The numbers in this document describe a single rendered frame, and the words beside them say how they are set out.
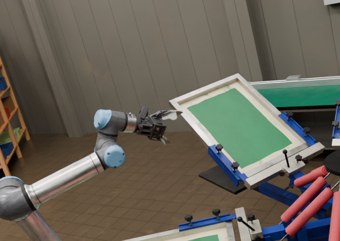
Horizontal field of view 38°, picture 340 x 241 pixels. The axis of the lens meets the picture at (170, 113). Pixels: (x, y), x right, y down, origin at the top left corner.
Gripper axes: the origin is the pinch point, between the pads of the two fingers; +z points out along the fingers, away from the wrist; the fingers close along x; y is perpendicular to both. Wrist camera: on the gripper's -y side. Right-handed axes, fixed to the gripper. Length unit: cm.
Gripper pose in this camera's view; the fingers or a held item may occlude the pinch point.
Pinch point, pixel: (176, 126)
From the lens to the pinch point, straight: 201.5
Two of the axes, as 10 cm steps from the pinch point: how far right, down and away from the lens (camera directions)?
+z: 8.7, 1.3, 4.8
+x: 3.5, -8.5, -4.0
